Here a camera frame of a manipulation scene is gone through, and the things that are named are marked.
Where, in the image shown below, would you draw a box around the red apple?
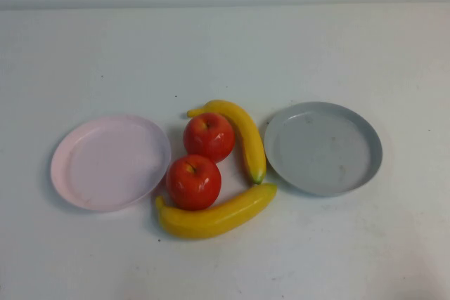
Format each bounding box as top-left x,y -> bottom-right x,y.
182,112 -> 236,164
165,154 -> 223,211

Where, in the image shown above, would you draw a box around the yellow banana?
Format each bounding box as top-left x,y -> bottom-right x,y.
186,99 -> 267,185
155,182 -> 278,241

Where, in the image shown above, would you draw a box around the grey round plate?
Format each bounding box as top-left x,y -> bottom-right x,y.
263,101 -> 383,198

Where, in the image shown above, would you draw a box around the pink round plate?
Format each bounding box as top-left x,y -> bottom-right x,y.
50,114 -> 172,213

